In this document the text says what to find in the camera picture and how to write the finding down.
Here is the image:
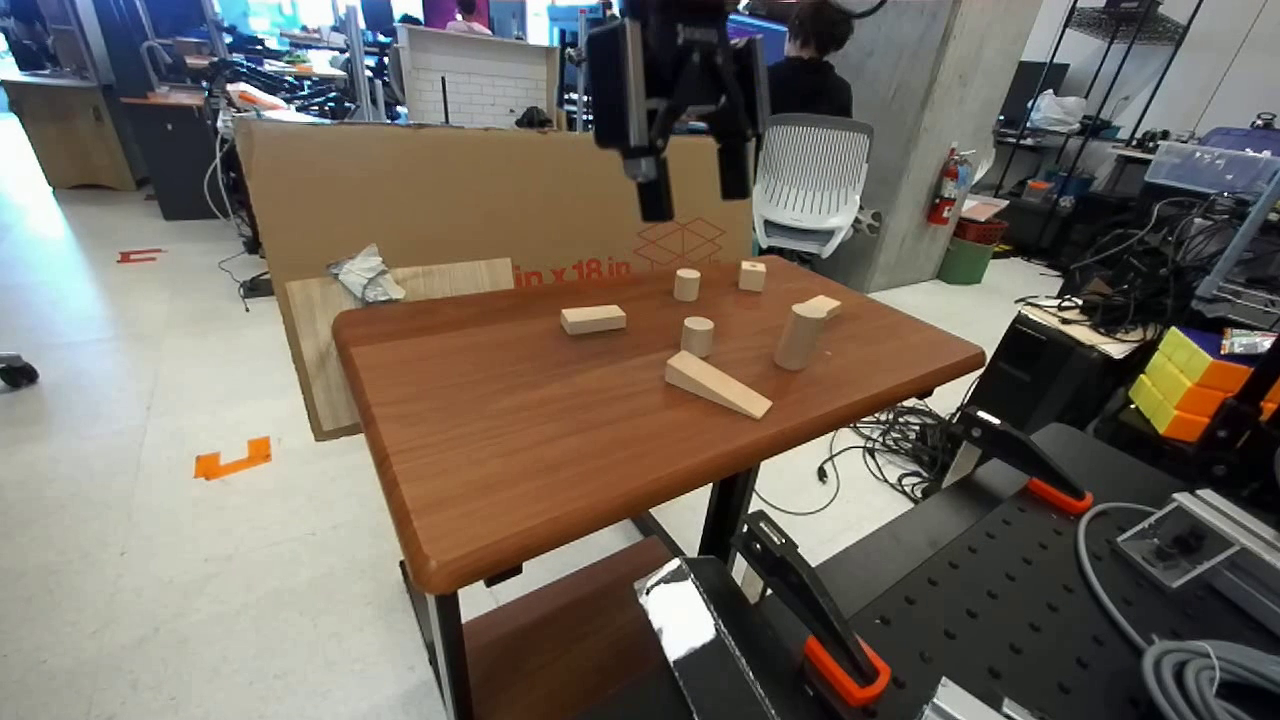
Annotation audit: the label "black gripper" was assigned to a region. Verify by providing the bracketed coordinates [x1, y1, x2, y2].
[625, 0, 777, 227]

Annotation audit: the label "sloped wooden wedge block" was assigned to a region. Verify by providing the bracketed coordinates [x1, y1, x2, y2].
[662, 348, 777, 423]

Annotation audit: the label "short wooden cylinder block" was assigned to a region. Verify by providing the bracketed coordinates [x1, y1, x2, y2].
[677, 311, 720, 359]

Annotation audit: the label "large flat wooden block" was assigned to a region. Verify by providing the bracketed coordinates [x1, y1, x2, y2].
[558, 299, 634, 339]

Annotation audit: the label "tall wooden cylinder block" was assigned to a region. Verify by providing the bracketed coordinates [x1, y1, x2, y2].
[771, 299, 833, 378]

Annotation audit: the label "white mesh office chair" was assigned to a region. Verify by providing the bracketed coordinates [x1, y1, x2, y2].
[749, 114, 879, 269]

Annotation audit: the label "person in black shirt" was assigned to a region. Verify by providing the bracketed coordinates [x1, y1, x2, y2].
[762, 0, 860, 119]

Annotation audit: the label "white gridded panel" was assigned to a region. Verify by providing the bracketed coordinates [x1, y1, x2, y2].
[395, 19, 570, 137]

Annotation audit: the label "red fire extinguisher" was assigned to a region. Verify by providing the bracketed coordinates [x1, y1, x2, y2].
[929, 145, 971, 233]

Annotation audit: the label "large brown cardboard sheet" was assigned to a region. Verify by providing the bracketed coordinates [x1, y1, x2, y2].
[234, 117, 765, 311]

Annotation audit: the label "green bin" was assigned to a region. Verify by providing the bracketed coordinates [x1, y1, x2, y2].
[938, 238, 996, 288]

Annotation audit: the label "black table leg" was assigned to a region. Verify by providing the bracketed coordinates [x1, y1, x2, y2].
[698, 464, 762, 564]
[427, 591, 477, 720]

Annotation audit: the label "crumpled grey cloth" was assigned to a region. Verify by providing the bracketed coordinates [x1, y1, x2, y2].
[325, 241, 407, 308]

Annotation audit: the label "small wooden side table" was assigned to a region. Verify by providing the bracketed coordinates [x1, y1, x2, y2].
[1012, 291, 1153, 367]

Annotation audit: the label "light plywood panel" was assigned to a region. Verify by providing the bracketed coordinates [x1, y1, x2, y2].
[280, 251, 519, 446]

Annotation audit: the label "black stand platform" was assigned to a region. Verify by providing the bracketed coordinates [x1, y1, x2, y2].
[814, 422, 1113, 634]

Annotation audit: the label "black orange bar clamp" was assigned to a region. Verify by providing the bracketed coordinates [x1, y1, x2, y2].
[734, 507, 895, 715]
[948, 405, 1099, 522]

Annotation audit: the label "glossy black panel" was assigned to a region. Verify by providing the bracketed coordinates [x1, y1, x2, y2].
[634, 556, 783, 720]

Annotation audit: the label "wooden table base board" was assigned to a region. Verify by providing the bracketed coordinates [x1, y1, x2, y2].
[459, 534, 711, 720]

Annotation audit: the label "black background cabinet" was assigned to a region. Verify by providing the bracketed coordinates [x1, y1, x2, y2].
[116, 90, 240, 223]

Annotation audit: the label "blue storage bins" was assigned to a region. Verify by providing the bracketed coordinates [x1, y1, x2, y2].
[1140, 124, 1280, 205]

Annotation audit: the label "yellow orange foam blocks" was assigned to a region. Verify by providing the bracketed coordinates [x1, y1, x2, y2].
[1124, 325, 1280, 452]

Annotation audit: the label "black perforated breadboard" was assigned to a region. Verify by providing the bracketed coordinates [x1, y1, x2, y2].
[723, 455, 1280, 720]

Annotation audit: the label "wooden background desk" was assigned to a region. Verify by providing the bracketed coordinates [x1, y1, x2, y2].
[4, 72, 142, 192]

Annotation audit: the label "black caster wheel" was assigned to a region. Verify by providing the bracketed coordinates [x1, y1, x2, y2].
[0, 354, 44, 398]

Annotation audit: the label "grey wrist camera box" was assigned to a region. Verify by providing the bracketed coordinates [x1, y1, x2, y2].
[585, 17, 641, 152]

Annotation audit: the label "tangled black floor cables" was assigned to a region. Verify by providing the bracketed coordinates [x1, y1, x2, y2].
[752, 405, 965, 526]

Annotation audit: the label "silver rail bracket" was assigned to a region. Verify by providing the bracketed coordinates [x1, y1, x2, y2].
[1113, 498, 1253, 591]

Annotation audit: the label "aluminium profile rail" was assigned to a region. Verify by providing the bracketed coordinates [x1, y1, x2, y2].
[1174, 483, 1280, 641]

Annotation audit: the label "coiled grey cable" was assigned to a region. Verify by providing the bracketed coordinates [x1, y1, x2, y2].
[1072, 500, 1280, 720]

